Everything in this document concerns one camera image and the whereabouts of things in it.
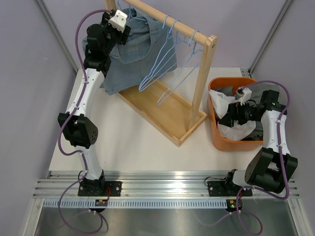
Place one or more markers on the light blue denim garment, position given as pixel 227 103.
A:
pixel 84 41

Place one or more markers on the orange plastic basket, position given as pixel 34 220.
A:
pixel 218 140

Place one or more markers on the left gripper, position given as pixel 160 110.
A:
pixel 121 36

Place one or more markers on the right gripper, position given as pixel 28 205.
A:
pixel 234 112

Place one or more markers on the wooden clothes rack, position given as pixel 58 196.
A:
pixel 171 114

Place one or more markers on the blue wire hanger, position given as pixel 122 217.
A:
pixel 191 53

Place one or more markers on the white shirt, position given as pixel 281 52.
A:
pixel 227 126

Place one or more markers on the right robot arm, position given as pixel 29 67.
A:
pixel 273 165

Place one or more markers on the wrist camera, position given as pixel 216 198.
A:
pixel 118 21
pixel 245 95

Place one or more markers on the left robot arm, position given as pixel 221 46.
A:
pixel 77 128

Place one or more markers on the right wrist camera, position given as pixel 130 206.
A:
pixel 245 95

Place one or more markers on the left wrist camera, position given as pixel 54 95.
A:
pixel 118 21

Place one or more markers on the aluminium rail base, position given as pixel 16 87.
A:
pixel 141 190

